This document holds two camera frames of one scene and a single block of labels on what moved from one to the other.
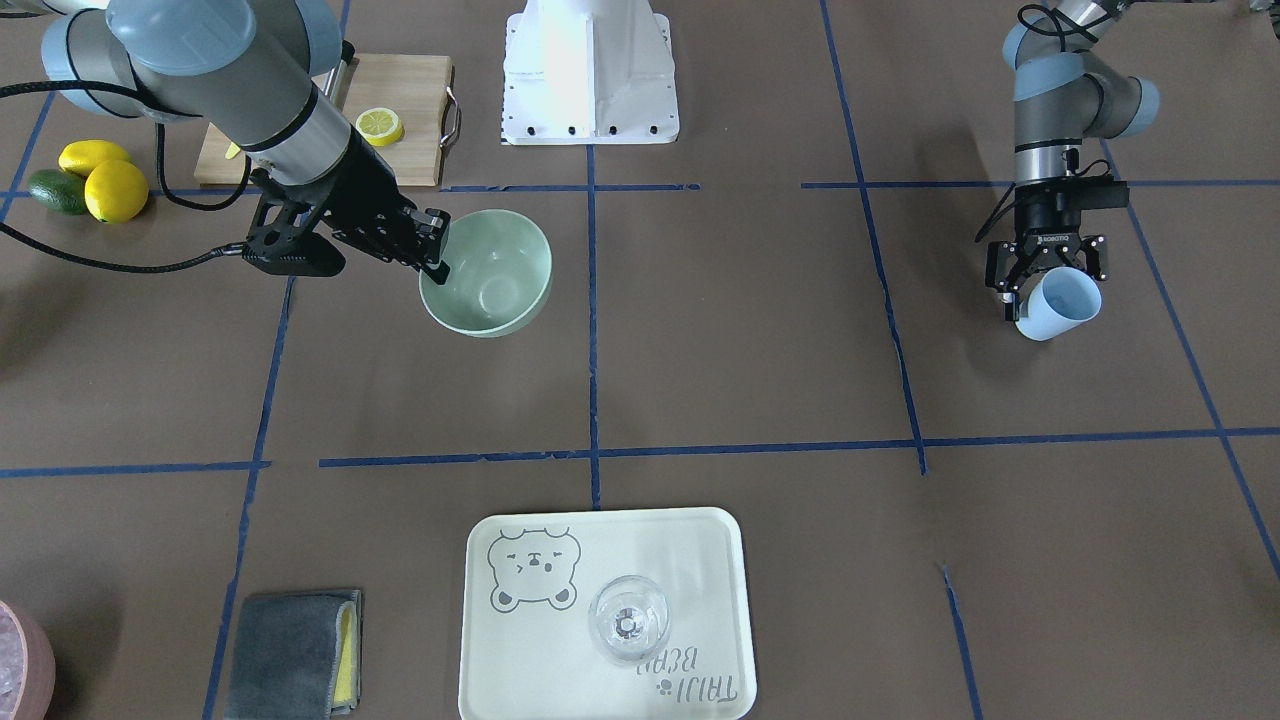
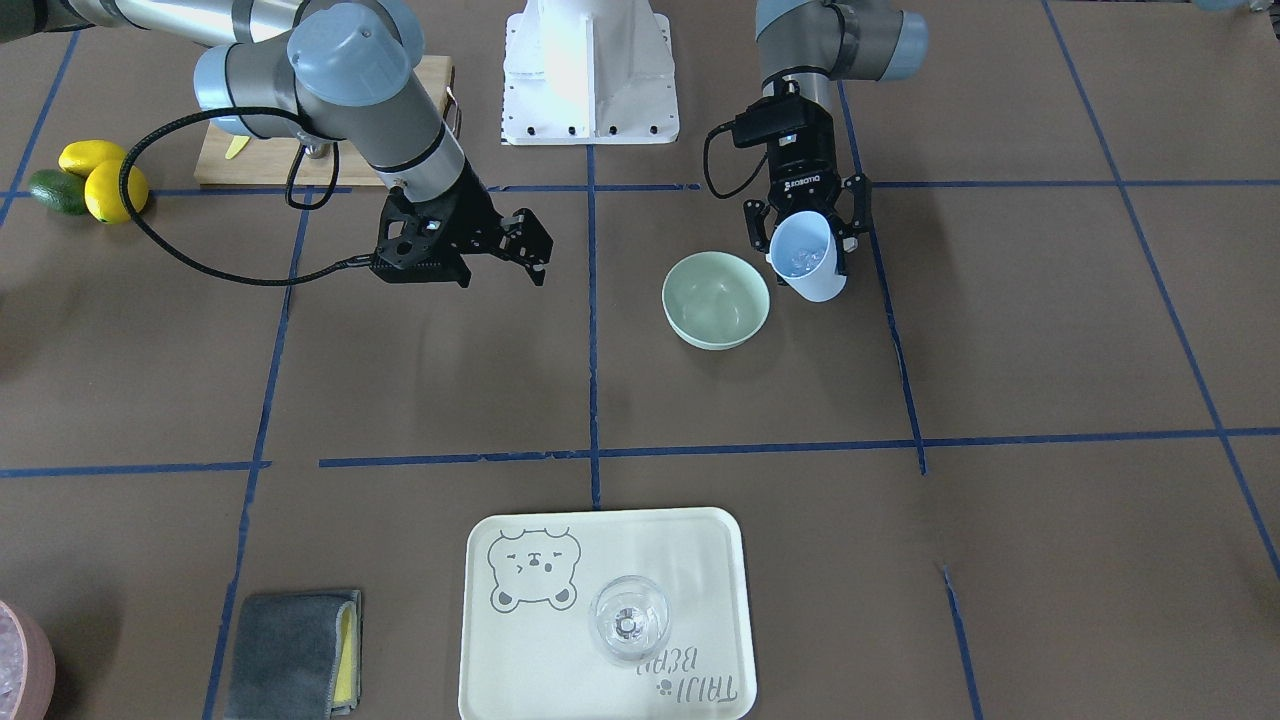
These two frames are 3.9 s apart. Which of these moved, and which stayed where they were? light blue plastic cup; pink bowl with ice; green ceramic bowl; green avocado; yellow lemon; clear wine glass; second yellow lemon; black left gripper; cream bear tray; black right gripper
Moved: black right gripper; green ceramic bowl; light blue plastic cup; black left gripper
Stayed: cream bear tray; pink bowl with ice; green avocado; second yellow lemon; clear wine glass; yellow lemon
